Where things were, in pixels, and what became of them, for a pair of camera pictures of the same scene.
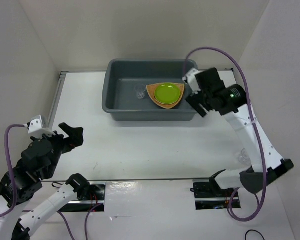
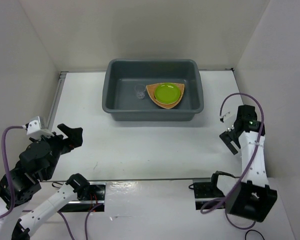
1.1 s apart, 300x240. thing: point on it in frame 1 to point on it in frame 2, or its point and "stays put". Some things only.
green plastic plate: x=167 y=93 stays put
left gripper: x=76 y=133 stays put
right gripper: x=194 y=103 to x=227 y=139
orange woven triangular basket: x=166 y=95 stays put
